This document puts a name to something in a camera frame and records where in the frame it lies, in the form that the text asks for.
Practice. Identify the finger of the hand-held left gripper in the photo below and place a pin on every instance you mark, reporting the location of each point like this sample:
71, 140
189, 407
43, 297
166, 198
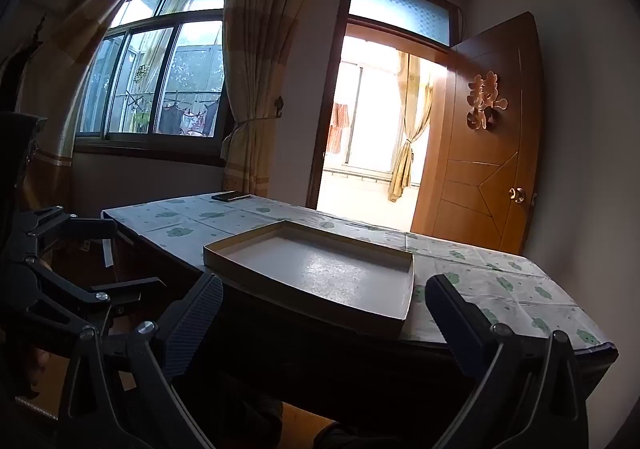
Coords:
90, 228
135, 286

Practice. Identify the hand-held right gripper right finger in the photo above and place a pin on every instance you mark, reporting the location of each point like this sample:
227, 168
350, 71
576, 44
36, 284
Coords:
457, 324

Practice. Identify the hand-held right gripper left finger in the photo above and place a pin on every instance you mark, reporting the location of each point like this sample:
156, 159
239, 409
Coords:
192, 324

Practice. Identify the shallow cardboard box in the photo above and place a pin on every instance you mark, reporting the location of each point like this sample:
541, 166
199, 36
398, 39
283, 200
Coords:
320, 274

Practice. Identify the wooden desk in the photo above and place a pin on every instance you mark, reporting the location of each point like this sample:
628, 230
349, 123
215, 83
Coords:
165, 259

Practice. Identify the black smartphone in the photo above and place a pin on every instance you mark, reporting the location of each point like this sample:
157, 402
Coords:
230, 196

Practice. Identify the yellow checked curtain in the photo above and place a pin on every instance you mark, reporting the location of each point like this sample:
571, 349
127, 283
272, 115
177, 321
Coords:
65, 54
260, 54

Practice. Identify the dark hanging tank top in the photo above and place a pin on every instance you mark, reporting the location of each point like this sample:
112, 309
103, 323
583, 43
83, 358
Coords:
170, 119

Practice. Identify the wooden door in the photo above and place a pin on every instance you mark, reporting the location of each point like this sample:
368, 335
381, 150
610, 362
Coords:
480, 189

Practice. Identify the brass door knob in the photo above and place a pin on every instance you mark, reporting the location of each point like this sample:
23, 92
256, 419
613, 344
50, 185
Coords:
516, 194

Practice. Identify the green cloud print tablecloth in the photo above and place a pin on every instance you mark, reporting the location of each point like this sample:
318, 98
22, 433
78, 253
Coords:
280, 211

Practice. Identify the patterned hanging garment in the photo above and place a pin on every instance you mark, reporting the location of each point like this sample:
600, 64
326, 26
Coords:
194, 123

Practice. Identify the dark hanging garment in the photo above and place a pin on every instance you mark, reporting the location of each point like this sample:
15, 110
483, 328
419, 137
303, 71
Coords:
212, 115

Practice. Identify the sliding glass window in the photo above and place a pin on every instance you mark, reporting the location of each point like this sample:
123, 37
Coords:
150, 54

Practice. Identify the yellow balcony curtain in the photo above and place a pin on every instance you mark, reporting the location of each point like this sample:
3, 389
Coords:
410, 129

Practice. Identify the paper cut door ornament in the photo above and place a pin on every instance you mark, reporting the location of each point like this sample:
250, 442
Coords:
485, 101

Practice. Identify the red hanging towel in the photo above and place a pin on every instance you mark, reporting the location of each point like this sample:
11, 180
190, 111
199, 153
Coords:
338, 126

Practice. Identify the frosted transom window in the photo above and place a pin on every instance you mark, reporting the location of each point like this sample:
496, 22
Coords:
400, 9

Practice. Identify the dark curtain wall hook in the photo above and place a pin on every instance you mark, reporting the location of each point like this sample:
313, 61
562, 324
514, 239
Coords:
278, 105

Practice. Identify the wooden door frame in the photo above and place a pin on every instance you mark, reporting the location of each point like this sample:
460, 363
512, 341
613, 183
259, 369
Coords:
330, 79

